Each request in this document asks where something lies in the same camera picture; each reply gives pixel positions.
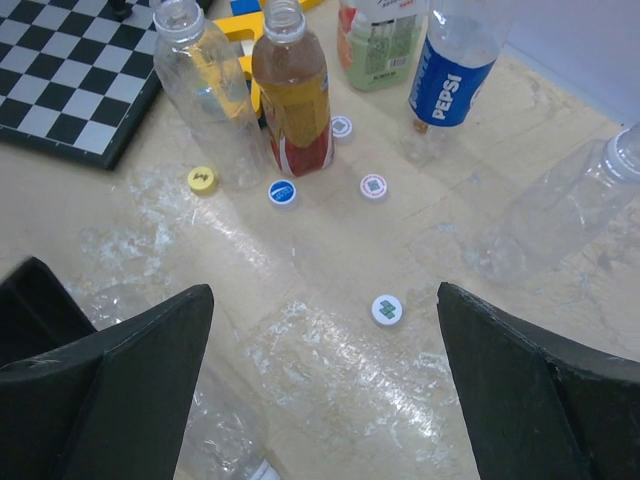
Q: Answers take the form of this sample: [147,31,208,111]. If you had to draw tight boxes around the white cap near tea bottle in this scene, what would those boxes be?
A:
[331,115,354,145]

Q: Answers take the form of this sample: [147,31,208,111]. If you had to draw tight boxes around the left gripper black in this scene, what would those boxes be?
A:
[1,257,96,367]

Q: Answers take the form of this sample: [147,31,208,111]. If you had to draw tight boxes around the blue white bottle cap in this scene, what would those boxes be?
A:
[268,179,299,210]

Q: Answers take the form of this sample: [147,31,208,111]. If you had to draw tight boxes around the clear empty bottle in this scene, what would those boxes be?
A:
[150,1,267,189]

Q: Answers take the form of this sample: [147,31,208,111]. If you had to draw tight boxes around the fruit tea bottle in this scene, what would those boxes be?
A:
[337,0,429,92]

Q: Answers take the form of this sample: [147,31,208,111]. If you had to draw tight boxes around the grey bottle cap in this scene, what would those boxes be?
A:
[371,294,403,327]

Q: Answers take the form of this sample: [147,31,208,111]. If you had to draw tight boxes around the yellow bottle cap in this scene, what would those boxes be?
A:
[187,166,219,196]

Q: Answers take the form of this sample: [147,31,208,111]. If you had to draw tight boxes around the blue label water bottle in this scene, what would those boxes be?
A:
[400,0,518,164]

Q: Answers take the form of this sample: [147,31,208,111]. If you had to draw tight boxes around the black chess piece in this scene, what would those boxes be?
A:
[108,0,132,21]

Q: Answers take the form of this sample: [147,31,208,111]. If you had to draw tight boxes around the clear plastic bottle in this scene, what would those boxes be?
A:
[65,285,281,479]
[464,125,639,285]

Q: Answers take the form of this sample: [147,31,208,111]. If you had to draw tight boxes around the yellow triangle frame near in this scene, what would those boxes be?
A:
[212,0,321,121]

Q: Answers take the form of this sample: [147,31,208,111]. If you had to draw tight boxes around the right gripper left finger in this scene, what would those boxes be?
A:
[1,284,214,479]

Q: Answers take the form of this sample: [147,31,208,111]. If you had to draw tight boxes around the black white chessboard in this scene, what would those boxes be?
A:
[1,1,160,170]

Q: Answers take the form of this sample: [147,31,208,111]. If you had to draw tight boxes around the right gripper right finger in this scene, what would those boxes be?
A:
[437,283,639,479]

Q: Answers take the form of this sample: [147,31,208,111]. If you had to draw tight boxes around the dark blue block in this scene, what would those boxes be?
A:
[230,0,261,16]

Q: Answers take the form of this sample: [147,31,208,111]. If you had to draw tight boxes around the amber tea bottle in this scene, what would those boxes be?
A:
[252,0,334,177]

